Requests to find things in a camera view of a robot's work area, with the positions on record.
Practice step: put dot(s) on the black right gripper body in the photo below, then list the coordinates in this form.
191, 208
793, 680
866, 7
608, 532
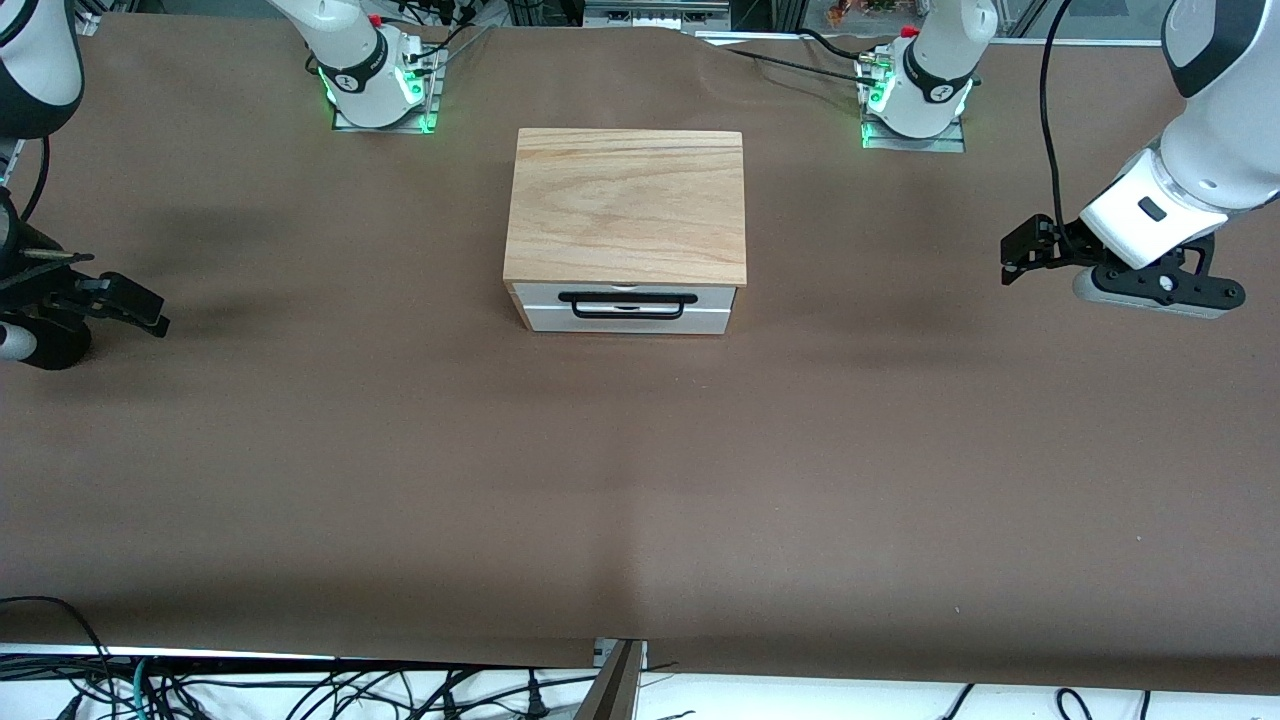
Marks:
32, 290

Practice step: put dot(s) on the white wooden drawer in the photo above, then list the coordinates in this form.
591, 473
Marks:
600, 328
722, 294

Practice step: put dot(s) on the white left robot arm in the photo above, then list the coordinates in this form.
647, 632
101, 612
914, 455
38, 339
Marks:
1220, 150

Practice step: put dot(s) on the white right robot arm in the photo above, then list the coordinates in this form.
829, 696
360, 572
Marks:
355, 60

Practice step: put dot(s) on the grey metal equipment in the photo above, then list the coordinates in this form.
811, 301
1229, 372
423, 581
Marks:
655, 14

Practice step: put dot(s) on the brown table cover sheet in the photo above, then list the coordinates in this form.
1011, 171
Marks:
640, 480

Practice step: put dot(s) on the dark equipment box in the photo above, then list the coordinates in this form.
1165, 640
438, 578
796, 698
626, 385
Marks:
545, 12

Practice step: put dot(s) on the grey metal table bracket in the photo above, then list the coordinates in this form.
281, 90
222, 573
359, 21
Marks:
615, 690

